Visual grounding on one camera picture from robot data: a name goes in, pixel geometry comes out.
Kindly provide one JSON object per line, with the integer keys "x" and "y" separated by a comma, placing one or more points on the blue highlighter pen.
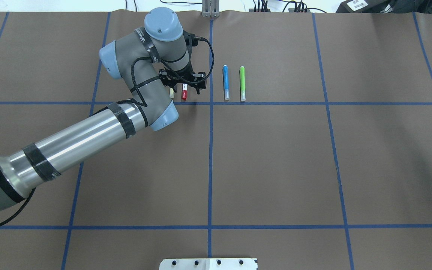
{"x": 226, "y": 84}

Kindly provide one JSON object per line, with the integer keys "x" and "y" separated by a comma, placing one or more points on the green highlighter pen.
{"x": 242, "y": 75}

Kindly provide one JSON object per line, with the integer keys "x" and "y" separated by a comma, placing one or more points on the black box with label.
{"x": 363, "y": 6}

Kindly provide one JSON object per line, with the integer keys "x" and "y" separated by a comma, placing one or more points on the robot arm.
{"x": 150, "y": 59}

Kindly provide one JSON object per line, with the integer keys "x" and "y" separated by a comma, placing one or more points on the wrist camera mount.
{"x": 190, "y": 39}

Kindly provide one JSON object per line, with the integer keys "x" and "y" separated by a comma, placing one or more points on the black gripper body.
{"x": 184, "y": 75}

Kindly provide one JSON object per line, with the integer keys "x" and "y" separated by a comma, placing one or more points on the red and white marker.
{"x": 184, "y": 92}

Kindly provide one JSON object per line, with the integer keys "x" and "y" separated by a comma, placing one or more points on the grey aluminium frame post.
{"x": 210, "y": 9}

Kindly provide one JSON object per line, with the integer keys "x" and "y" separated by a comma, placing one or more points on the white column base plate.
{"x": 209, "y": 264}

